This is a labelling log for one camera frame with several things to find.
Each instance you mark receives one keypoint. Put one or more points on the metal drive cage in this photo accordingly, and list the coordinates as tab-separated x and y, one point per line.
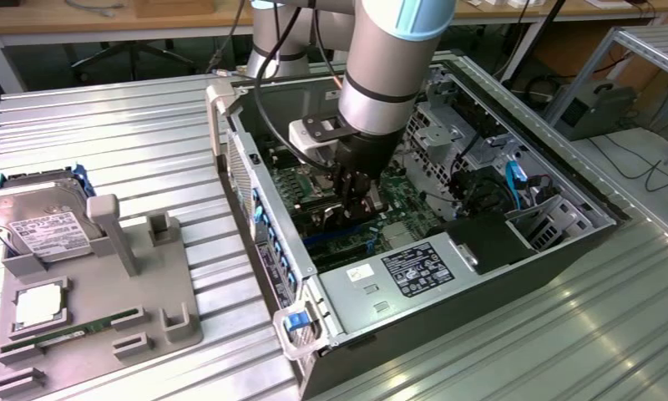
441	142

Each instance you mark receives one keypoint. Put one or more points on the grey computer tower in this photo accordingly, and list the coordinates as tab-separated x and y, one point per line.
590	108

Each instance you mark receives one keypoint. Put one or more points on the green RAM stick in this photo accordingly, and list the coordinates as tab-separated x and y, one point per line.
312	206
70	333

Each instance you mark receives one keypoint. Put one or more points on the open PC case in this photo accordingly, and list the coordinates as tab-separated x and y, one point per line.
451	317

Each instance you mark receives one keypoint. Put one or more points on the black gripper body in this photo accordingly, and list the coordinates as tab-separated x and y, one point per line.
367	154

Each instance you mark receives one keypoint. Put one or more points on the black tripod base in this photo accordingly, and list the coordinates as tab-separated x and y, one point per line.
134	52

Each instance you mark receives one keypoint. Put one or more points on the green motherboard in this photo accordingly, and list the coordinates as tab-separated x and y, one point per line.
407	200

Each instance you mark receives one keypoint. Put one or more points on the blue expansion slot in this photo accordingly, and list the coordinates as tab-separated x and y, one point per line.
323	240

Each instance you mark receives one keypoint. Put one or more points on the silver chipset heatsink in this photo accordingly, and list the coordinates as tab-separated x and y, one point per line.
399	236

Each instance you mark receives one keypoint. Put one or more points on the grey power supply unit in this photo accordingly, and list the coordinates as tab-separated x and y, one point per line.
367	301

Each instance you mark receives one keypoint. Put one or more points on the metal disk bay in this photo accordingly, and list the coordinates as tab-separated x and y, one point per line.
557	225

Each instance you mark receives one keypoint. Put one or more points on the silver CPU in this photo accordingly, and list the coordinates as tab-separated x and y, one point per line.
40	305

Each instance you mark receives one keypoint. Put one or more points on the aluminium slat table frame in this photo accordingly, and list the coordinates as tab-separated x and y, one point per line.
646	46

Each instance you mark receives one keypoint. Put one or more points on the long black expansion slot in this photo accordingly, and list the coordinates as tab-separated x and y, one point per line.
342	262
339	252

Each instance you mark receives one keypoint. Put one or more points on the CPU socket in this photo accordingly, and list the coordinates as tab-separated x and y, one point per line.
320	181

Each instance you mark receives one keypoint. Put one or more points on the blue case latch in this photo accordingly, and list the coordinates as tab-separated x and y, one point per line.
296	321

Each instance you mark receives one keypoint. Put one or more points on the blue card retention clip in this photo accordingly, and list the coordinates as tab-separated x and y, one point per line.
264	217
292	286
286	270
279	252
271	235

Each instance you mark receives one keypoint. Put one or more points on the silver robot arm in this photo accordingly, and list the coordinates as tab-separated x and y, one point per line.
385	62

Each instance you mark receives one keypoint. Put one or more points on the grey parts rack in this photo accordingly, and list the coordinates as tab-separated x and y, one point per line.
90	334

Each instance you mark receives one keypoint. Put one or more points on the wooden desk with white frame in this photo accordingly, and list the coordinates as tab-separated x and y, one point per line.
44	18

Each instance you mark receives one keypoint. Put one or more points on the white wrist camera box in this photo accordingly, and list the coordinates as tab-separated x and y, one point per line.
312	146

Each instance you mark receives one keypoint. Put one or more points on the hard disk with blue carrier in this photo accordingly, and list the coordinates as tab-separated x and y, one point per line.
39	217

